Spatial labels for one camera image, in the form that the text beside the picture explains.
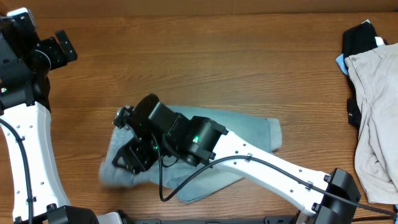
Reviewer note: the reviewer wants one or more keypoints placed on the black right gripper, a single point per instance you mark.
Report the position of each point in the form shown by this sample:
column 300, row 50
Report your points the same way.
column 145, row 154

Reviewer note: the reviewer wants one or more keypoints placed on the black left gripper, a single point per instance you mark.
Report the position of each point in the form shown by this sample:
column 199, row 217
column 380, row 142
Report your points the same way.
column 65, row 46

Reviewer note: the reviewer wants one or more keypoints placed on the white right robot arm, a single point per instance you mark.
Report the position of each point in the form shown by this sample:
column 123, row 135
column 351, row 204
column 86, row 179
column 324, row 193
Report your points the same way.
column 319, row 197

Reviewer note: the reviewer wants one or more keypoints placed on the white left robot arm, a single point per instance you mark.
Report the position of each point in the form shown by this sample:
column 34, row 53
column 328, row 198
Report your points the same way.
column 26, row 61

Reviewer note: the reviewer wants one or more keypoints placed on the light blue garment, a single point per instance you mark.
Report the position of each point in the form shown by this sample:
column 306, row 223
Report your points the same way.
column 341, row 63

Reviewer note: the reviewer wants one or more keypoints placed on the beige trousers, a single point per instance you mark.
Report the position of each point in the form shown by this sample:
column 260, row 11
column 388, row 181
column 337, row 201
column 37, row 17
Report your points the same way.
column 374, row 76

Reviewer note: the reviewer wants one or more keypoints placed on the black folded garment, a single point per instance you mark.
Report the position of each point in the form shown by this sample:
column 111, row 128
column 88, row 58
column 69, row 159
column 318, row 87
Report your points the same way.
column 361, row 44

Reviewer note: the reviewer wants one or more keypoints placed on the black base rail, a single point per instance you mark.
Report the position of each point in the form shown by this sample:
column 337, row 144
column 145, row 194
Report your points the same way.
column 284, row 219

